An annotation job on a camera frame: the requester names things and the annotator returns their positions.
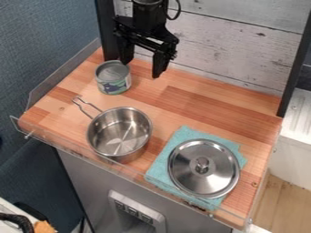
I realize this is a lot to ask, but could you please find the silver can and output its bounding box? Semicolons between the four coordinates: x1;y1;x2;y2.
93;59;134;96

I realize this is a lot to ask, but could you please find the silver pot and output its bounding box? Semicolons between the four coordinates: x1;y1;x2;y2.
70;96;155;165

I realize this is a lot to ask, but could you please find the teal cloth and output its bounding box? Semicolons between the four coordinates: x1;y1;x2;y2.
143;125;249;212

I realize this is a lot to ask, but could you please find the silver pot lid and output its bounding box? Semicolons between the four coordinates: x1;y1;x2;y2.
166;138;242;200

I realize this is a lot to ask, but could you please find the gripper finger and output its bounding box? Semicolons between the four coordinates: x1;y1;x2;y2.
150;48;176;80
116;35;136;66

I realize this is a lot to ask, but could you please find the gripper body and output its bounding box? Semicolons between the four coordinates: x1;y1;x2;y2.
111;15;182;60

